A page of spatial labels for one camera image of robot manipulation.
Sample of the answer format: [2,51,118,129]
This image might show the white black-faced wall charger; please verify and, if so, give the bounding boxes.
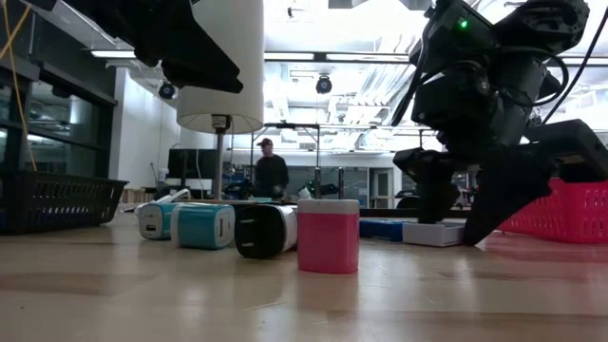
[234,203,299,260]

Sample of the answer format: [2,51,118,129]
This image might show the person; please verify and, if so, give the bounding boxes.
[254,137,290,200]

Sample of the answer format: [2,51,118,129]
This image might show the red slotted plastic basket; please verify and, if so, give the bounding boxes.
[496,178,608,246]

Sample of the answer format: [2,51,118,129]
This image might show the teal cube wall charger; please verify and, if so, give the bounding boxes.
[138,202,180,241]

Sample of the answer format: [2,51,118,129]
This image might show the long ceiling light strip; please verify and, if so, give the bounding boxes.
[89,49,414,63]

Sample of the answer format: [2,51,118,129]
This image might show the black background station frame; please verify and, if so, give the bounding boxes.
[250,122,428,210]

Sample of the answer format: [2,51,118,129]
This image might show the black aluminium table frame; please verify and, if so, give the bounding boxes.
[358,206,476,219]

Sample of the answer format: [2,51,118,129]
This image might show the black slotted plastic basket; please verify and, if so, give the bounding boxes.
[0,170,129,237]

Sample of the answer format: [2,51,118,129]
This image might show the yellow extension cord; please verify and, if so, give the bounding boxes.
[0,0,39,172]

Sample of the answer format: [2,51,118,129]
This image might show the white framed digital display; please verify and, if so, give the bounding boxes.
[402,221,466,248]

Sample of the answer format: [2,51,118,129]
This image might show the black monitor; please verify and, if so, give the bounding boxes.
[166,147,219,181]

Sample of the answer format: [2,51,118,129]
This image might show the round wooden lamp base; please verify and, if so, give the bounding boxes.
[189,199,260,206]

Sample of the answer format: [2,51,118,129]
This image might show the metal lamp pole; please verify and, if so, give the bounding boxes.
[211,113,234,200]

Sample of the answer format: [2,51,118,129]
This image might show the blue white wall charger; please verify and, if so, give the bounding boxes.
[169,202,237,251]

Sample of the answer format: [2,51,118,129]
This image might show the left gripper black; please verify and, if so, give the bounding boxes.
[61,0,244,94]

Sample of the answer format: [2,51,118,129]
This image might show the pink white wall charger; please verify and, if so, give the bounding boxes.
[296,199,361,276]

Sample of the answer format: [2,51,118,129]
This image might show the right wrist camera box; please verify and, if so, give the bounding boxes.
[417,0,500,66]

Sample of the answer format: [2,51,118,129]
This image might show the white cylindrical lamp shade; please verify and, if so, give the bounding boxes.
[176,0,265,135]

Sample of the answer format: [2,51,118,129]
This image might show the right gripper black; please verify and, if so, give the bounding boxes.
[392,61,608,246]

